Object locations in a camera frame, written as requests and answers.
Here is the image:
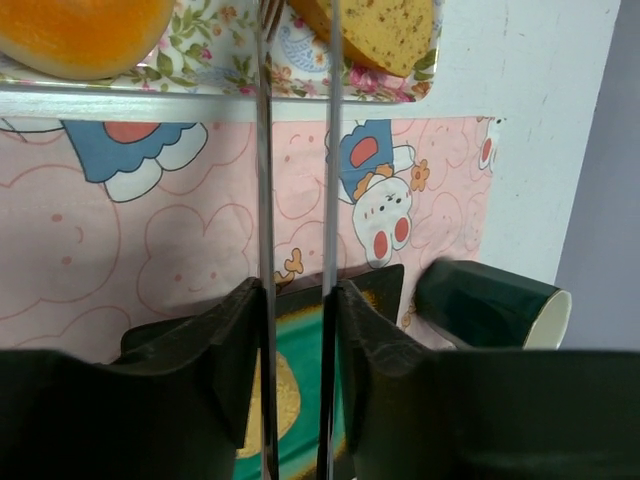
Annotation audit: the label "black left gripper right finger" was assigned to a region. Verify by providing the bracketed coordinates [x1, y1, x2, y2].
[337, 281, 639, 479]

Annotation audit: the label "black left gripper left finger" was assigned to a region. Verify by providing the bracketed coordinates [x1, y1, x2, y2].
[1, 278, 263, 479]

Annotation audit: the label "small pale muffin bread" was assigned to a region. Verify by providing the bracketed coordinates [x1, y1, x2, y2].
[237, 352, 301, 459]

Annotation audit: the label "speckled bread slice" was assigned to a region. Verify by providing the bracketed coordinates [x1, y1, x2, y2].
[289, 1, 437, 81]

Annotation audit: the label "silver metal tongs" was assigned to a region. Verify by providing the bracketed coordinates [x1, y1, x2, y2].
[255, 1, 343, 479]

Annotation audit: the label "green white mug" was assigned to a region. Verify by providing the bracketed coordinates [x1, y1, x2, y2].
[414, 257, 572, 349]

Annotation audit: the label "black green square plate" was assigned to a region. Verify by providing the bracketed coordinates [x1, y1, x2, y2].
[121, 264, 404, 479]

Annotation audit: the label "pink bunny placemat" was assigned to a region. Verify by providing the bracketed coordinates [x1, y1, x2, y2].
[1, 117, 503, 361]

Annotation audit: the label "floral rectangular tray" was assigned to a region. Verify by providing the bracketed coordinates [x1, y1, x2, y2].
[1, 1, 443, 103]

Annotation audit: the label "ring donut bread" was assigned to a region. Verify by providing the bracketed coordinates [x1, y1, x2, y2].
[1, 0, 175, 80]

